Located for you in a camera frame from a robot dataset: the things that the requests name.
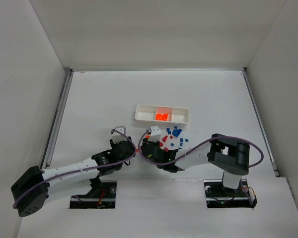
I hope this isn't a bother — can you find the orange spiral lego piece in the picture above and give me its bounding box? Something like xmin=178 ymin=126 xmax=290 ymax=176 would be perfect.
xmin=155 ymin=114 xmax=161 ymax=120

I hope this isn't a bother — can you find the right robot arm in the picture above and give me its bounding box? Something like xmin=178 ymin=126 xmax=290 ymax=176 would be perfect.
xmin=138 ymin=134 xmax=250 ymax=190

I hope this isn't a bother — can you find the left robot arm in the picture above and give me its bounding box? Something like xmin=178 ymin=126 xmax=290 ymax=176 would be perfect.
xmin=11 ymin=136 xmax=137 ymax=217

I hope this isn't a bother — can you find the large blue curved lego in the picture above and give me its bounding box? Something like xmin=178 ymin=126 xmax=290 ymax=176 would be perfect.
xmin=172 ymin=129 xmax=182 ymax=137

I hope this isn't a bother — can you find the orange spiral piece in tray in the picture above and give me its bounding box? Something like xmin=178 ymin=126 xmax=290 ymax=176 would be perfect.
xmin=161 ymin=114 xmax=168 ymax=121

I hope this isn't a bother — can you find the white three-compartment tray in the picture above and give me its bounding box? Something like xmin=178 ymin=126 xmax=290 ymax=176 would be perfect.
xmin=135 ymin=104 xmax=189 ymax=124

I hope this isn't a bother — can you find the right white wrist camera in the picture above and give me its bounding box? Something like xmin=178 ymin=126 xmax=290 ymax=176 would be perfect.
xmin=150 ymin=126 xmax=161 ymax=136

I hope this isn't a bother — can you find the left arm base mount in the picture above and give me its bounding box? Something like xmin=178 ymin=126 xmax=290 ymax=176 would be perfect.
xmin=69 ymin=180 xmax=117 ymax=209

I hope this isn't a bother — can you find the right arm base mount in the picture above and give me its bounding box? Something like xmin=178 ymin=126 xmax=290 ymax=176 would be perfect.
xmin=204 ymin=179 xmax=258 ymax=209

